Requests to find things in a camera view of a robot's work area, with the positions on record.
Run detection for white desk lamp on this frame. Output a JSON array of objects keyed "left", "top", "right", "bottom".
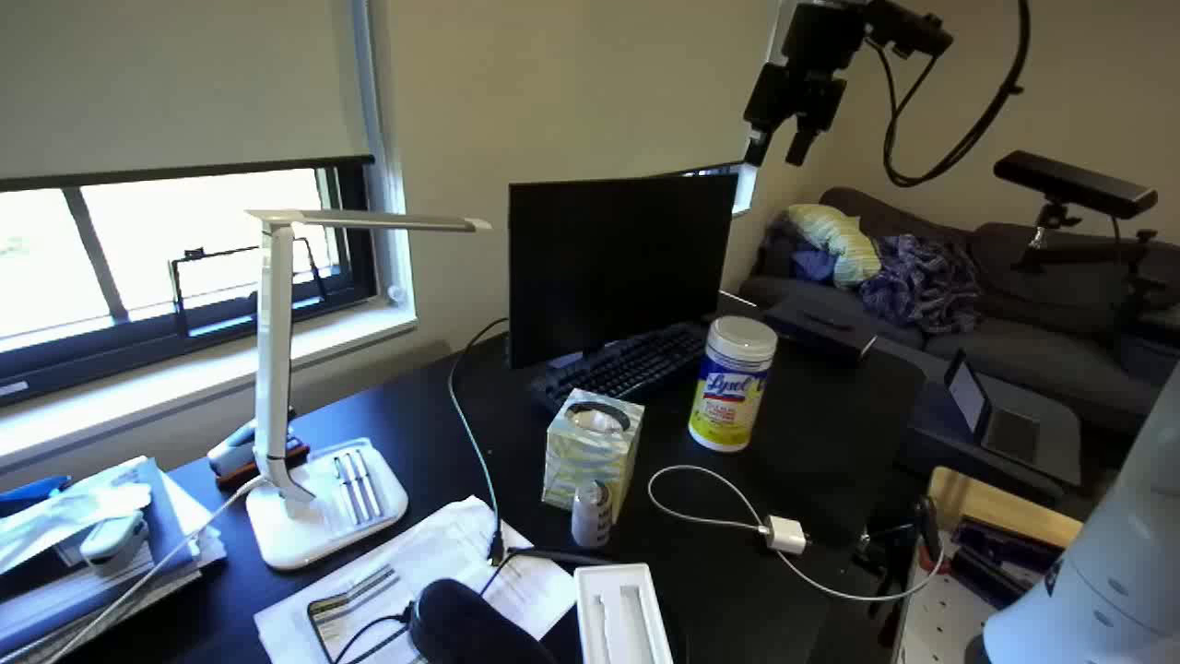
[{"left": 239, "top": 208, "right": 494, "bottom": 577}]

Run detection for white paper sheets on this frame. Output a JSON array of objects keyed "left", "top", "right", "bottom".
[{"left": 250, "top": 492, "right": 583, "bottom": 664}]

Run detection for black eyeglasses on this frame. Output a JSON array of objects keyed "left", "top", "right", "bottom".
[{"left": 301, "top": 560, "right": 417, "bottom": 664}]

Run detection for white power adapter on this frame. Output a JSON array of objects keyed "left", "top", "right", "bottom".
[{"left": 758, "top": 513, "right": 810, "bottom": 556}]

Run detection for black keyboard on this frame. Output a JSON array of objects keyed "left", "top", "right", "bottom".
[{"left": 526, "top": 321, "right": 711, "bottom": 410}]

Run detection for beige roller blind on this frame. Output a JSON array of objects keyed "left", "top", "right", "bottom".
[{"left": 0, "top": 0, "right": 377, "bottom": 186}]

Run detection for black computer monitor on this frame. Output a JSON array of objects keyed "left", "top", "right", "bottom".
[{"left": 504, "top": 161, "right": 741, "bottom": 372}]

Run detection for purple clothes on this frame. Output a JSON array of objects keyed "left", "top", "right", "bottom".
[{"left": 856, "top": 229, "right": 987, "bottom": 341}]

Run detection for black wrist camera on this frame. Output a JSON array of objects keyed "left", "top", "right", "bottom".
[{"left": 864, "top": 0, "right": 957, "bottom": 62}]

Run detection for black pouch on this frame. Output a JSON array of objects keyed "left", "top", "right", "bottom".
[{"left": 405, "top": 577, "right": 564, "bottom": 664}]

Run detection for black items pile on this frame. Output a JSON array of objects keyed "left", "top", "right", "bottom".
[{"left": 946, "top": 513, "right": 1062, "bottom": 610}]

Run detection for stack of blue books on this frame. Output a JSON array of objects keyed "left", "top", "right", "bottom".
[{"left": 0, "top": 453, "right": 232, "bottom": 664}]

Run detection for Lysol wipes container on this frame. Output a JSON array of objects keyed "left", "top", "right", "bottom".
[{"left": 685, "top": 314, "right": 780, "bottom": 456}]

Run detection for black window latch frame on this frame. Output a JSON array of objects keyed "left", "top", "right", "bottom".
[{"left": 168, "top": 236, "right": 331, "bottom": 343}]

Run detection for small white bottle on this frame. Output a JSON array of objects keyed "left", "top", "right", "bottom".
[{"left": 569, "top": 477, "right": 614, "bottom": 552}]

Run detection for green tissue box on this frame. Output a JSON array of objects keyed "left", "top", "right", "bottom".
[{"left": 539, "top": 387, "right": 650, "bottom": 520}]

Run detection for dark grey couch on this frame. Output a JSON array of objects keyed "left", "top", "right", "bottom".
[{"left": 741, "top": 186, "right": 1180, "bottom": 433}]

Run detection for black red stapler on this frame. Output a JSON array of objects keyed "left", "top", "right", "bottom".
[{"left": 201, "top": 412, "right": 313, "bottom": 488}]

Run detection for wooden board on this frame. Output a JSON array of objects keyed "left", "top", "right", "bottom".
[{"left": 923, "top": 463, "right": 1087, "bottom": 552}]

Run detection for black camera on stand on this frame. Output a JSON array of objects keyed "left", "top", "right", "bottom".
[{"left": 987, "top": 148, "right": 1162, "bottom": 268}]

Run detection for white lamp cable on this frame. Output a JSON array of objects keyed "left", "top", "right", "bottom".
[{"left": 43, "top": 467, "right": 270, "bottom": 664}]

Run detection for small white device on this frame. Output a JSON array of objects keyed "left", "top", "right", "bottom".
[{"left": 76, "top": 506, "right": 159, "bottom": 579}]

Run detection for open grey laptop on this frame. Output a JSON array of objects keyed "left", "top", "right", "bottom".
[{"left": 941, "top": 348, "right": 1087, "bottom": 492}]

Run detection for grey monitor cable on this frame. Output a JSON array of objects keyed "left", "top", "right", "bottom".
[{"left": 441, "top": 314, "right": 516, "bottom": 568}]

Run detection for white adapter cable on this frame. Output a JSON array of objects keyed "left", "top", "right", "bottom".
[{"left": 644, "top": 463, "right": 951, "bottom": 610}]

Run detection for white open box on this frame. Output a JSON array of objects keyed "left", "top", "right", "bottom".
[{"left": 570, "top": 560, "right": 679, "bottom": 664}]

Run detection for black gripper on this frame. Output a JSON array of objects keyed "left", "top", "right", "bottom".
[{"left": 741, "top": 0, "right": 873, "bottom": 171}]

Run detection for yellow pillow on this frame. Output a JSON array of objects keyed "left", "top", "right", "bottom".
[{"left": 780, "top": 199, "right": 886, "bottom": 290}]

